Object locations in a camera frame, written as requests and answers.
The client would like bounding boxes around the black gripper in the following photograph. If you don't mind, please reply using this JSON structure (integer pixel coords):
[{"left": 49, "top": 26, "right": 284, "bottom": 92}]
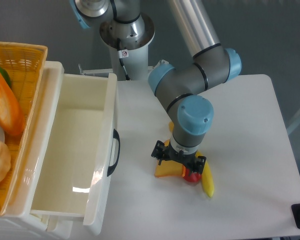
[{"left": 151, "top": 140, "right": 207, "bottom": 176}]

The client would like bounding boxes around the yellow toy bread slice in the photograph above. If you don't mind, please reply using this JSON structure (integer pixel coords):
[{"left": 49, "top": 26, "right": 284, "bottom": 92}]
[{"left": 153, "top": 138, "right": 187, "bottom": 179}]

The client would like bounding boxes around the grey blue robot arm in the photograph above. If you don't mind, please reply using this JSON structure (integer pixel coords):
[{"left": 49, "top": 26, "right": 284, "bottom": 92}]
[{"left": 70, "top": 0, "right": 242, "bottom": 174}]

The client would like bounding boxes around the red toy bell pepper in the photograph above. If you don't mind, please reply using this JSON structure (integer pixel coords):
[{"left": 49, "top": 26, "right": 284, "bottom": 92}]
[{"left": 183, "top": 168, "right": 202, "bottom": 183}]

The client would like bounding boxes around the yellow toy banana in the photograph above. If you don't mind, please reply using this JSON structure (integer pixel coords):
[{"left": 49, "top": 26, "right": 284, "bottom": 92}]
[{"left": 195, "top": 160, "right": 215, "bottom": 198}]

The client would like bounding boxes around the yellow toy food piece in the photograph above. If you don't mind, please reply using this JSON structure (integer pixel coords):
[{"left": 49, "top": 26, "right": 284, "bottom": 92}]
[{"left": 168, "top": 121, "right": 175, "bottom": 133}]

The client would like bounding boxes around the white open plastic drawer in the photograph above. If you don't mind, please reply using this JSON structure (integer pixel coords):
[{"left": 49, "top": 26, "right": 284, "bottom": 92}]
[{"left": 29, "top": 72, "right": 119, "bottom": 236}]

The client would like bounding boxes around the white plastic drawer cabinet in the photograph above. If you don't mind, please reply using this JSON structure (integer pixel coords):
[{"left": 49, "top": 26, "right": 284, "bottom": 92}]
[{"left": 0, "top": 61, "right": 66, "bottom": 240}]

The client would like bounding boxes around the orange toy baguette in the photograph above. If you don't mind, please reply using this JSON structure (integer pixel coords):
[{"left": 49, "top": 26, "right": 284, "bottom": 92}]
[{"left": 0, "top": 73, "right": 26, "bottom": 136}]

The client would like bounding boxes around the orange woven basket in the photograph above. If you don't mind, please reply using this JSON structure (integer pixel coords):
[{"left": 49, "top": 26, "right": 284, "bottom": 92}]
[{"left": 0, "top": 41, "right": 48, "bottom": 216}]

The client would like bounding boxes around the green toy vegetable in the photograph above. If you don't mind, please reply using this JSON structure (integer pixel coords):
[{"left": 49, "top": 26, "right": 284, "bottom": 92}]
[{"left": 0, "top": 66, "right": 12, "bottom": 89}]

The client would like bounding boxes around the black drawer handle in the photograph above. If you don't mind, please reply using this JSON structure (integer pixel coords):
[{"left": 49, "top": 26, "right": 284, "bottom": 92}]
[{"left": 107, "top": 129, "right": 121, "bottom": 177}]

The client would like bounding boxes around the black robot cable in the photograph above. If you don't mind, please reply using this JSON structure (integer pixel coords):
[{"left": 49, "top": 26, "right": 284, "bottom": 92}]
[{"left": 116, "top": 37, "right": 131, "bottom": 81}]

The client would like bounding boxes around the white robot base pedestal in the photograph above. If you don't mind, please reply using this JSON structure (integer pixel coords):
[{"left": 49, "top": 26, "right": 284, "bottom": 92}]
[{"left": 99, "top": 12, "right": 155, "bottom": 81}]

